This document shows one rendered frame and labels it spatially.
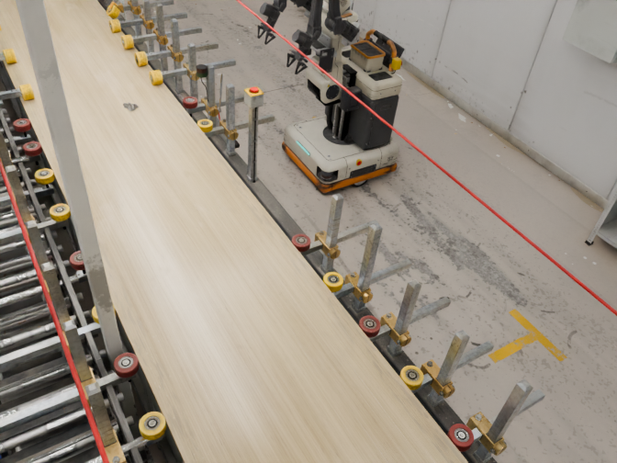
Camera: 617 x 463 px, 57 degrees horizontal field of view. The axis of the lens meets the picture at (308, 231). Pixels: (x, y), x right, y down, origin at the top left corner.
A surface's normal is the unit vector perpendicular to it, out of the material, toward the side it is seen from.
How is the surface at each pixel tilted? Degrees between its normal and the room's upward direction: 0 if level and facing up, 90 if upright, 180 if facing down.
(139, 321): 0
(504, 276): 0
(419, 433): 0
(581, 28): 90
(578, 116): 90
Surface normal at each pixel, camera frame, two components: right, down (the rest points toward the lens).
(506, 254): 0.08, -0.74
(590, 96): -0.85, 0.30
